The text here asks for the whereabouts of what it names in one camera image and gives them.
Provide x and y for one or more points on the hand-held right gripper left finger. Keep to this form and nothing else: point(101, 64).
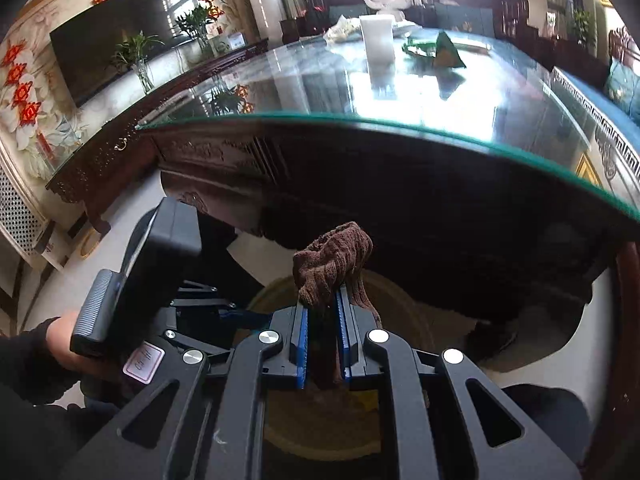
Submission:
point(300, 345)

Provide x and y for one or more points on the person's left hand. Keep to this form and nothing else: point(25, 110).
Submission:
point(62, 340)

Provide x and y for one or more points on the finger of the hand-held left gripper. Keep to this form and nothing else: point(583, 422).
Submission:
point(245, 321)
point(200, 295)

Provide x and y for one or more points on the dark wooden side table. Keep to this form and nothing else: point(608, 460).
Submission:
point(565, 52)

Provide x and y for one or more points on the white and green box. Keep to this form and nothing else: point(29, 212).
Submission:
point(225, 45)

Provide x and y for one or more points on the wide teal embroidered chair cushion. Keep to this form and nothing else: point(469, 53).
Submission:
point(465, 17)

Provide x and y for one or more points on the white and blue flat pack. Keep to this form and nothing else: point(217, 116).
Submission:
point(407, 28)

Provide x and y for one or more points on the person's left forearm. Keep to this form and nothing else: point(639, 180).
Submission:
point(25, 385)

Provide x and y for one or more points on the round trash bin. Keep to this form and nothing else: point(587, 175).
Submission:
point(395, 305)

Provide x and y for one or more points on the crumpled green wrapper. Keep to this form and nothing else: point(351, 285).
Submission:
point(417, 49)

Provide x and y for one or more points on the narrow dark carved wooden armchair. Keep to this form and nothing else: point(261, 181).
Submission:
point(320, 5)

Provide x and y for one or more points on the blue sofa seat cushion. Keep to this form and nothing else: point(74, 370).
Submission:
point(585, 92)

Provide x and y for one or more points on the bushy bamboo plant in vase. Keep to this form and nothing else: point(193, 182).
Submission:
point(197, 22)

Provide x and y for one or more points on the brown knitted sock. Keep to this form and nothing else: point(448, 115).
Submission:
point(330, 260)

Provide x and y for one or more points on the green pyramid-shaped wrapper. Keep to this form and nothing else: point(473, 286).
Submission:
point(447, 52)

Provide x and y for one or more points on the white lattice radiator cover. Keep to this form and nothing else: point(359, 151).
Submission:
point(20, 210)

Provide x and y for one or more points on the small white card stand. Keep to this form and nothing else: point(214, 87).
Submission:
point(550, 22)

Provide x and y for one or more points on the black flat television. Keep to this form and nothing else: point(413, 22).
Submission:
point(125, 35)

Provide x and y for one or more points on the green potted plant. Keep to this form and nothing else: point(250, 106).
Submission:
point(582, 25)

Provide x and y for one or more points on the wide dark carved wooden armchair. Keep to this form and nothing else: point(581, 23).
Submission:
point(500, 5)

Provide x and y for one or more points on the blue embroidered pillow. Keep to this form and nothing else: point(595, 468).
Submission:
point(622, 85)

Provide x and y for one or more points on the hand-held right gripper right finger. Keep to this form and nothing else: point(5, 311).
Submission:
point(343, 345)

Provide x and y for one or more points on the dark wooden television cabinet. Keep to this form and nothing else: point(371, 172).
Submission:
point(125, 155)

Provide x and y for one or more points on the crumpled white plastic bag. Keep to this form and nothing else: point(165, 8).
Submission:
point(342, 30)

